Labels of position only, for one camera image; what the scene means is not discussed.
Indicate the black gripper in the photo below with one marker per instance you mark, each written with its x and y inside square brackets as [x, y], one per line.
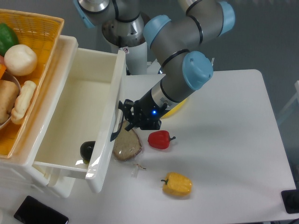
[145, 113]

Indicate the white drawer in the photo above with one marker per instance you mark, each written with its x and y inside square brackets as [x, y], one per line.
[87, 110]

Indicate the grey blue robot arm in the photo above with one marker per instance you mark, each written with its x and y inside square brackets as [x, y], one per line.
[173, 44]

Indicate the white drawer cabinet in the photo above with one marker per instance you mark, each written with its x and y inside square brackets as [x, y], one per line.
[19, 171]

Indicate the bread slice in plastic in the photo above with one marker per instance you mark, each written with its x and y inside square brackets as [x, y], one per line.
[128, 149]

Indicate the red toy bell pepper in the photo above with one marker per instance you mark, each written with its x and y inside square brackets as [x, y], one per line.
[160, 139]

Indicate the yellow toy banana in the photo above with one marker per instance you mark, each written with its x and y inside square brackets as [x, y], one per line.
[175, 109]

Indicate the yellow toy bell pepper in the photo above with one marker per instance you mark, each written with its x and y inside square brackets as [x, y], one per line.
[176, 184]

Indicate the beige toy pastry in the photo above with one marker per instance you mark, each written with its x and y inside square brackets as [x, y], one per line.
[22, 102]

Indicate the orange woven basket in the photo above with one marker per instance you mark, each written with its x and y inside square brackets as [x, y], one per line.
[41, 33]

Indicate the white round toy bun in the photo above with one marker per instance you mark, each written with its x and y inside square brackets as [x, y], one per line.
[20, 60]

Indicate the brown toy bread roll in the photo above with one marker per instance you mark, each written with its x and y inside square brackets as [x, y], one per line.
[8, 94]

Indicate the grey bowl in basket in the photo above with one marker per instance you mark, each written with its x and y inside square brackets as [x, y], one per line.
[11, 78]

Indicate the orange toy carrot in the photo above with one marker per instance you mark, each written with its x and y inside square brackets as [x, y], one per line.
[2, 70]

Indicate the black smartphone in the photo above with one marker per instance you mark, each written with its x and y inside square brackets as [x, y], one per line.
[32, 211]

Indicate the green toy pepper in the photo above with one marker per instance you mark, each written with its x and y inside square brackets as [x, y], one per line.
[8, 38]

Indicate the black device at edge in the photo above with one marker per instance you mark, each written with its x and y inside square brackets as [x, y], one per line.
[291, 200]

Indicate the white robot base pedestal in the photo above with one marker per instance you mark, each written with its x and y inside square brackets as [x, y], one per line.
[135, 53]

